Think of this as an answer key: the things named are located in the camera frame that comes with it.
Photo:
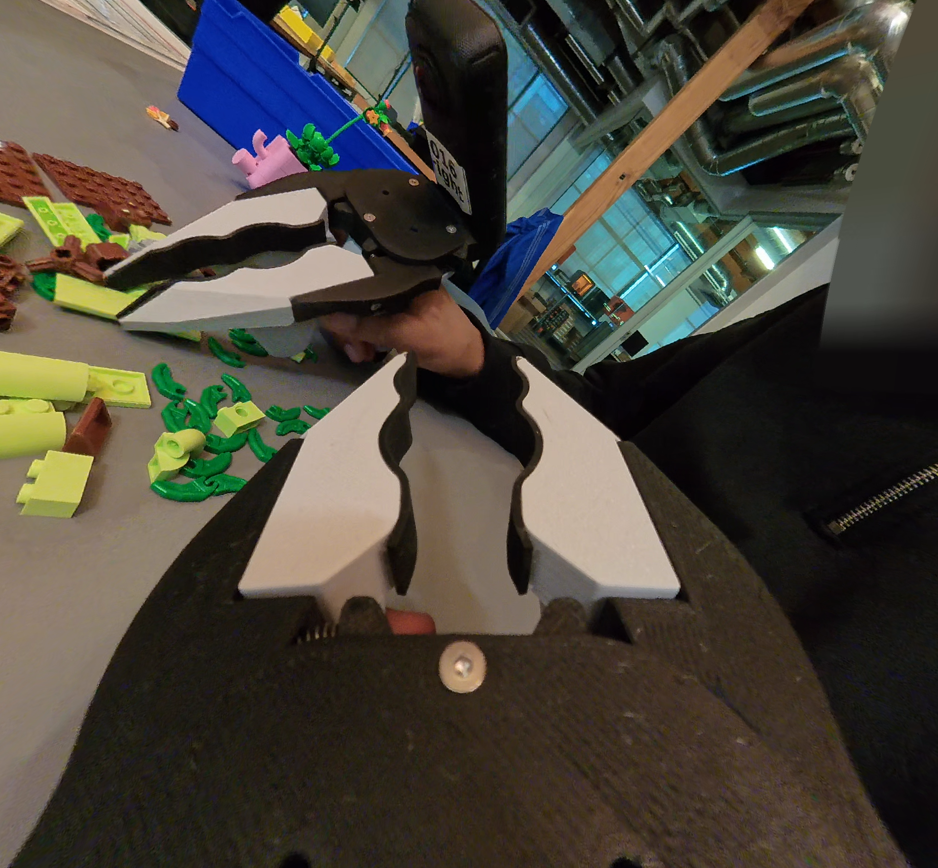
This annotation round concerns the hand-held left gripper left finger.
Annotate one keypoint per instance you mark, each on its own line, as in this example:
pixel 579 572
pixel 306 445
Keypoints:
pixel 322 516

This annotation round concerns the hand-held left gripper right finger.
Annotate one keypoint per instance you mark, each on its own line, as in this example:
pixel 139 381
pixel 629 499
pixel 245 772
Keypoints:
pixel 597 516

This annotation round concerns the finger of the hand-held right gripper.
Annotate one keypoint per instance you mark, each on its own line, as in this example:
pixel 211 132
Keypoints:
pixel 242 300
pixel 271 212

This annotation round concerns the large brown studded plate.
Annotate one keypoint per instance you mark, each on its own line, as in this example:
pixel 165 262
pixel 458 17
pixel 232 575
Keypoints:
pixel 95 186
pixel 18 175

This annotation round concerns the pile of toy bricks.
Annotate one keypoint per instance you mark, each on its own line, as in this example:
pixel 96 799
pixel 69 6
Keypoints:
pixel 44 377

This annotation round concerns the person's right forearm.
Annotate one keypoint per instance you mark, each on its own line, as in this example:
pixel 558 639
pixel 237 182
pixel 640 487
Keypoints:
pixel 579 399

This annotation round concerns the person's right hand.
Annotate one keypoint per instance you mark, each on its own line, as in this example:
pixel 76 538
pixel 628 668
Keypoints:
pixel 440 333

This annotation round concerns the pink toy pot plant model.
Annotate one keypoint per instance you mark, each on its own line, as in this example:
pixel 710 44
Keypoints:
pixel 271 161

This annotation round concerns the blue cloth bag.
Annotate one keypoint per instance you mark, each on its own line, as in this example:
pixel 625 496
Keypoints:
pixel 513 267

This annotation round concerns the blue storage bin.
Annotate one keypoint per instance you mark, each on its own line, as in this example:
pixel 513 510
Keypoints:
pixel 242 77

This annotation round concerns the small tan toy piece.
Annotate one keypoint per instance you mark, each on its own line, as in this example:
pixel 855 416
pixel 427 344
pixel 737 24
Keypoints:
pixel 161 117

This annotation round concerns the small yellow bin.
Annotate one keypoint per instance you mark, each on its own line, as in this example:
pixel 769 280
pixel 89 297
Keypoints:
pixel 300 29

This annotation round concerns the wooden support post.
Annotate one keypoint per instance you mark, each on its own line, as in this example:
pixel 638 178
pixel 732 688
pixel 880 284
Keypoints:
pixel 659 128

